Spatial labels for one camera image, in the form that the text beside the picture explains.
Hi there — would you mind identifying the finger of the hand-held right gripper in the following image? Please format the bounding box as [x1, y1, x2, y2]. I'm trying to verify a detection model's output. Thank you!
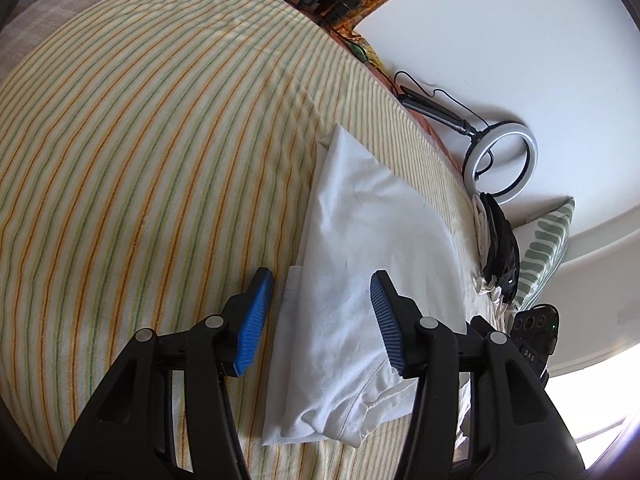
[467, 316, 505, 340]

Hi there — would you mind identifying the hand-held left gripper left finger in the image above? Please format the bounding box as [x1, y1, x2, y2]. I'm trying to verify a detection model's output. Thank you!
[56, 267, 275, 480]

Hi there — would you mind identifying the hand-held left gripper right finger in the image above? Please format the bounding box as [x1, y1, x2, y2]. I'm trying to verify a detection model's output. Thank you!
[370, 270, 586, 480]

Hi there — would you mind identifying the white shirt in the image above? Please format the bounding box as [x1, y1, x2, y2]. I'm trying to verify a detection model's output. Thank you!
[260, 124, 473, 448]

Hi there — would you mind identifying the green leaf print pillow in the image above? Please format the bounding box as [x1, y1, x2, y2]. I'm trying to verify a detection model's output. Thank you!
[514, 197, 576, 312]

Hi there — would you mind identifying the black garment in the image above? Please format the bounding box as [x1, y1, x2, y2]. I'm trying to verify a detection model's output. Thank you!
[481, 192, 522, 302]

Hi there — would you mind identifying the cream white garment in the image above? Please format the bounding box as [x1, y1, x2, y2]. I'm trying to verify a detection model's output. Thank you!
[471, 195, 503, 307]

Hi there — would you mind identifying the striped yellow blanket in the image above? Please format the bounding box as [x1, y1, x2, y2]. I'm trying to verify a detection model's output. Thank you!
[0, 0, 503, 480]

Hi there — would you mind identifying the grey checked cloth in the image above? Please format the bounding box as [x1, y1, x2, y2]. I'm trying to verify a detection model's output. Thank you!
[0, 0, 168, 58]

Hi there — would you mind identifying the white ring light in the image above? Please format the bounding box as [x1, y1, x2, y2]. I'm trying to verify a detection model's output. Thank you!
[462, 120, 542, 207]

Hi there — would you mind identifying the thin black cable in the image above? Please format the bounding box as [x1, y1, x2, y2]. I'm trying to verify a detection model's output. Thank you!
[393, 71, 493, 128]

